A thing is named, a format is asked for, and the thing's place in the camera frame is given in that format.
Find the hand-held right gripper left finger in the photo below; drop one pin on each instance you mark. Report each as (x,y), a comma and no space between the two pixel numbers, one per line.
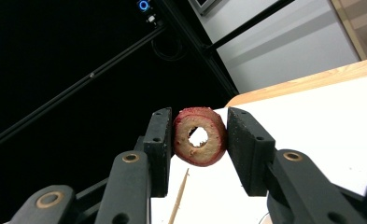
(159,155)

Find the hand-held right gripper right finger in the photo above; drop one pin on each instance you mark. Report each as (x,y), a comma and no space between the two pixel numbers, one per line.
(249,155)

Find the thin wooden skewer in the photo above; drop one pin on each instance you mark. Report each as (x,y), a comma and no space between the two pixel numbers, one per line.
(178,199)

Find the white board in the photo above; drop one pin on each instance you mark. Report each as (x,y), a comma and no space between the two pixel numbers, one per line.
(327,124)

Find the wooden table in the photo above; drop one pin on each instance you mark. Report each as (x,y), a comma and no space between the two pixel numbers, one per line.
(296,82)

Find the white cabinet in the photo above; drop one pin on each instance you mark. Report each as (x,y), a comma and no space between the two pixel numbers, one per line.
(280,56)

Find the black metal frame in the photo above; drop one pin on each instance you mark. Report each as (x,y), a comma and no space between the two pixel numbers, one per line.
(63,95)

